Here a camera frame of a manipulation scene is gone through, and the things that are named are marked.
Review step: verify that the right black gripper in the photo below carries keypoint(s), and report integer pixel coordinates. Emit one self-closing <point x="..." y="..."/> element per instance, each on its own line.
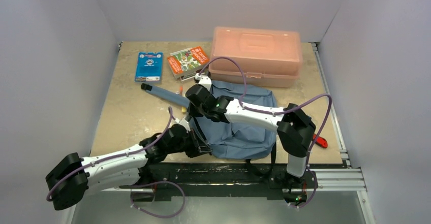
<point x="195" y="95"/>

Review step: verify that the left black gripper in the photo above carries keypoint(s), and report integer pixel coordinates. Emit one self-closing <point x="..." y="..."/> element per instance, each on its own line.
<point x="197" y="146"/>

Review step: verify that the blue student backpack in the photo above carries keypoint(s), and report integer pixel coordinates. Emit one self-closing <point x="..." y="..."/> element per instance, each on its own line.
<point x="234" y="140"/>

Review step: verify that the orange treehouse book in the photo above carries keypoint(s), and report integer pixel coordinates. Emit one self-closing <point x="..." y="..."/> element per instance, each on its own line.
<point x="187" y="61"/>

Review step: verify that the blue treehouse book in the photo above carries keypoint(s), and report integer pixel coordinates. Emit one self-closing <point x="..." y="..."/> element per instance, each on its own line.
<point x="149" y="67"/>

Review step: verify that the yellow treehouse book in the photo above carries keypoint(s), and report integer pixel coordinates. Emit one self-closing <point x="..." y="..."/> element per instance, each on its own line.
<point x="189" y="76"/>

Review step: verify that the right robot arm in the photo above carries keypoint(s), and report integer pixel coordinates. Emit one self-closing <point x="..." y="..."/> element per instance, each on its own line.
<point x="291" y="125"/>

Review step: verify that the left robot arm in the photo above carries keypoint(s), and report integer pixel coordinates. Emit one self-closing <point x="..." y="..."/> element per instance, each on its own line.
<point x="74" y="176"/>

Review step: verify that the pink plastic storage box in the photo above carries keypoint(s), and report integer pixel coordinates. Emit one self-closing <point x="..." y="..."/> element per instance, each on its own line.
<point x="260" y="57"/>

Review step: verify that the red utility knife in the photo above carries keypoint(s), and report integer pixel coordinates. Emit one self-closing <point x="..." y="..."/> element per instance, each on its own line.
<point x="320" y="141"/>

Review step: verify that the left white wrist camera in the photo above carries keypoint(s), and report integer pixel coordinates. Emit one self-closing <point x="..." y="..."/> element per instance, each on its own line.
<point x="185" y="122"/>

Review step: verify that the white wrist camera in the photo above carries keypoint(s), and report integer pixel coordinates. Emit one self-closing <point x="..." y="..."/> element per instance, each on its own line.
<point x="203" y="80"/>
<point x="185" y="122"/>

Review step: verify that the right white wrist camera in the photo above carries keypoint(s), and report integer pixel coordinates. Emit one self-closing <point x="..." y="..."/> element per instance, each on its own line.
<point x="203" y="80"/>

